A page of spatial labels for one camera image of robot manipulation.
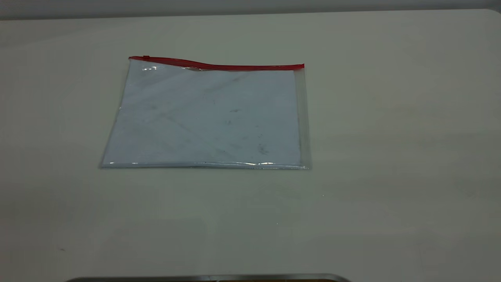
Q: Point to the clear plastic red-zip bag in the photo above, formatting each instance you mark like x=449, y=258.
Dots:
x=203, y=117

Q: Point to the white paper sheets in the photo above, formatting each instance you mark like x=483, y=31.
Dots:
x=195, y=125

